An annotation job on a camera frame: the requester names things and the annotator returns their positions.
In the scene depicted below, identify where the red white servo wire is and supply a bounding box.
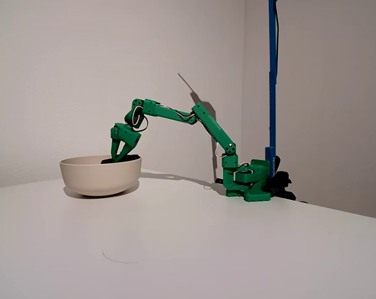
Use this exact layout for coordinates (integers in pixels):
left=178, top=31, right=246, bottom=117
left=132, top=108, right=150, bottom=132

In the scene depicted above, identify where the beige round bowl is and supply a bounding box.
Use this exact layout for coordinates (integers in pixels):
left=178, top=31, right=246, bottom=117
left=59, top=154, right=143, bottom=197

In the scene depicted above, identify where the dark crumpled cloth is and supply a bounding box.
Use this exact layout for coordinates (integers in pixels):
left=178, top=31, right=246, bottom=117
left=100, top=154, right=141, bottom=165

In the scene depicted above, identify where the blue camera pole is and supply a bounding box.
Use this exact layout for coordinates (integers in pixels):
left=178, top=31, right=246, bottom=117
left=264, top=0, right=281, bottom=180

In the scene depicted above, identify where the black table clamp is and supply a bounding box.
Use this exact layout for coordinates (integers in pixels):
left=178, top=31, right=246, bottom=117
left=267, top=155, right=297, bottom=201

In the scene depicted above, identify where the black cable on pole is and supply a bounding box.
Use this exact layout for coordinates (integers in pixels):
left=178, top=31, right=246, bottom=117
left=274, top=0, right=281, bottom=78

